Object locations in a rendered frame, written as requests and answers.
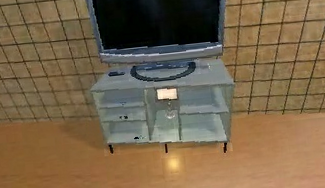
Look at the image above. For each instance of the pale grey television stand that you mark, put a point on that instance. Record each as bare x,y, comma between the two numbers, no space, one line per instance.
129,119

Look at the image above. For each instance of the black remote control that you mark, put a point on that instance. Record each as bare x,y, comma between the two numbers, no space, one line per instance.
116,73

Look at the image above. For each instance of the grey flat television set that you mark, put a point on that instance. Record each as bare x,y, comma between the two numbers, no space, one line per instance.
159,15

